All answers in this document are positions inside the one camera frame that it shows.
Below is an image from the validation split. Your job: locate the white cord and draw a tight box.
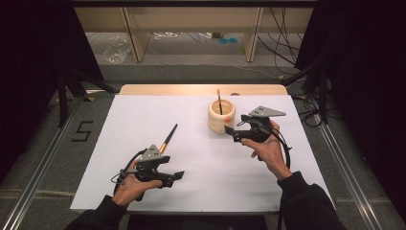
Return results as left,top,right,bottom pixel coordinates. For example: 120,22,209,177
152,31,180,41

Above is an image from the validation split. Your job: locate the black metal stand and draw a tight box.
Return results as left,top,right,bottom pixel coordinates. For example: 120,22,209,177
281,63,330,126
56,63,117,128

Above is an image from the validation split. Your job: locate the tangle of black floor cables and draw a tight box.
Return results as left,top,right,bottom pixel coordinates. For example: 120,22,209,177
298,95,337,127

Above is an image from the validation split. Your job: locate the hand-held gripper cable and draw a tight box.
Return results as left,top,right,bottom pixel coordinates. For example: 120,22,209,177
110,148,147,193
237,118,293,171

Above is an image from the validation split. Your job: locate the silver metal floor rail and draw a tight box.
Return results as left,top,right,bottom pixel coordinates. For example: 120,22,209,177
314,123,384,230
0,99,82,230

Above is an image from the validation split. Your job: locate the right hand-held gripper cable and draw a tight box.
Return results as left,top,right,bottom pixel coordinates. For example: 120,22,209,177
237,118,293,171

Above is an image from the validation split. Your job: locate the light wooden shelf unit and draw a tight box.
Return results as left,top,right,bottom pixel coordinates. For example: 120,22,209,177
75,6,315,63

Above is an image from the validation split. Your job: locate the white table sheet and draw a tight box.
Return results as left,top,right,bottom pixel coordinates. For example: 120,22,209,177
69,94,337,214

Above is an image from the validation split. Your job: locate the cream ringed brush holder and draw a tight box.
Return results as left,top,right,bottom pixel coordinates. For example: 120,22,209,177
207,99,237,134

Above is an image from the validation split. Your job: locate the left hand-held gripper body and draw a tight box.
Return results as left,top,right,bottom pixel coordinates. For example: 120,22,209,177
133,144,175,189

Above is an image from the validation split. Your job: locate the black makeup brush gold ferrule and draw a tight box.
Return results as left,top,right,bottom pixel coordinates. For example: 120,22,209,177
158,123,178,154

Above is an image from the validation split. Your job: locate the dark curtain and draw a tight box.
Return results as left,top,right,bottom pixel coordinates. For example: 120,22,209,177
295,0,406,221
0,0,105,186

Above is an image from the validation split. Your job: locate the left hand-held gripper cable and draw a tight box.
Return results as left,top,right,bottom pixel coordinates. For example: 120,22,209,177
110,148,147,193

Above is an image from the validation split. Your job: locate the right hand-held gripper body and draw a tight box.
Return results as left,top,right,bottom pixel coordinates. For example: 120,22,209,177
233,105,287,144

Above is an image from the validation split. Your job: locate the person's right hand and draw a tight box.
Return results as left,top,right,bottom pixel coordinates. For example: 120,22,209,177
240,119,293,181

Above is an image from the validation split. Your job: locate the person's left hand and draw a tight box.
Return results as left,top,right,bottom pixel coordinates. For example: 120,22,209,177
111,159,163,209

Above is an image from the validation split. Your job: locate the clear plastic bag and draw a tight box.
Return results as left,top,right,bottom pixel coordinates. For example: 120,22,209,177
102,35,132,65

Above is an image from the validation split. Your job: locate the bundle of black cables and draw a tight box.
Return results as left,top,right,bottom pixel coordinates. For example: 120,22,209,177
257,8,305,68

